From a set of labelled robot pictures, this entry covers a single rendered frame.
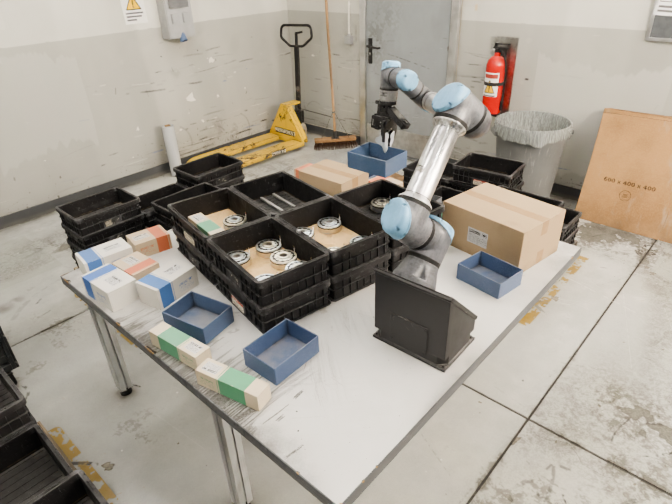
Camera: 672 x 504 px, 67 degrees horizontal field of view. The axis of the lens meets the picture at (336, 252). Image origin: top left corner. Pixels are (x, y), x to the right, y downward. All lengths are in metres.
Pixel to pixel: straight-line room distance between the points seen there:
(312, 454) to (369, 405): 0.23
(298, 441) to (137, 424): 1.29
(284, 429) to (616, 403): 1.74
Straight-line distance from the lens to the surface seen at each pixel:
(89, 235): 3.26
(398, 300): 1.62
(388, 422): 1.52
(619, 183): 4.30
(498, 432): 2.48
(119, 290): 2.08
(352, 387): 1.61
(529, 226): 2.13
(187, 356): 1.73
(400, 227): 1.55
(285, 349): 1.74
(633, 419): 2.74
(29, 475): 2.11
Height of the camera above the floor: 1.85
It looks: 31 degrees down
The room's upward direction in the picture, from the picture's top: 2 degrees counter-clockwise
